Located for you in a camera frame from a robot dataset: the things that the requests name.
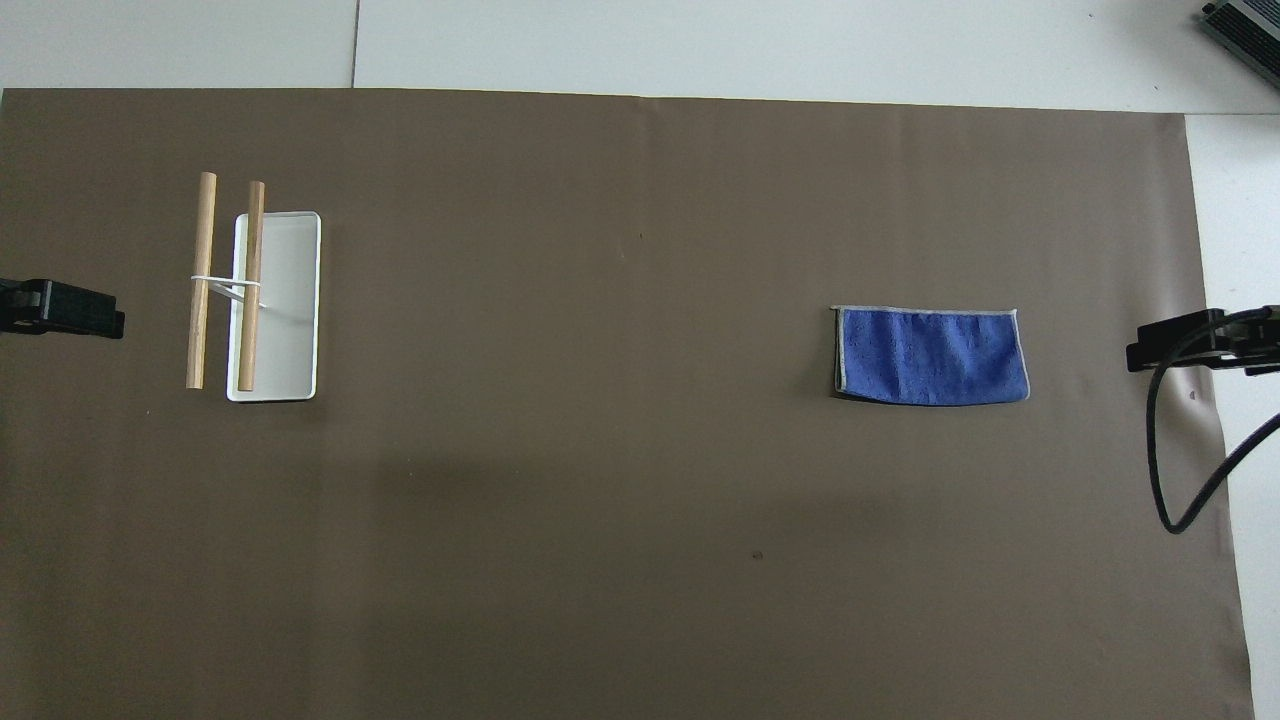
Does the blue towel with grey edge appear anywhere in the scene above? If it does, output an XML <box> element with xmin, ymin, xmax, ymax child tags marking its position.
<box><xmin>831</xmin><ymin>305</ymin><xmax>1031</xmax><ymax>408</ymax></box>

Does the white rack with wooden bars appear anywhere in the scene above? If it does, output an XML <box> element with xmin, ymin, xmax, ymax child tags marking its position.
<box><xmin>185</xmin><ymin>171</ymin><xmax>323</xmax><ymax>403</ymax></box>

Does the grey ribbed metal box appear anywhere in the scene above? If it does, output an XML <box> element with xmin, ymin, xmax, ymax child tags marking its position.
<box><xmin>1200</xmin><ymin>0</ymin><xmax>1280</xmax><ymax>87</ymax></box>

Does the black cable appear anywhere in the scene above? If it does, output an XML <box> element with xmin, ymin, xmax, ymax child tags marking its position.
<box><xmin>1146</xmin><ymin>306</ymin><xmax>1280</xmax><ymax>535</ymax></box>

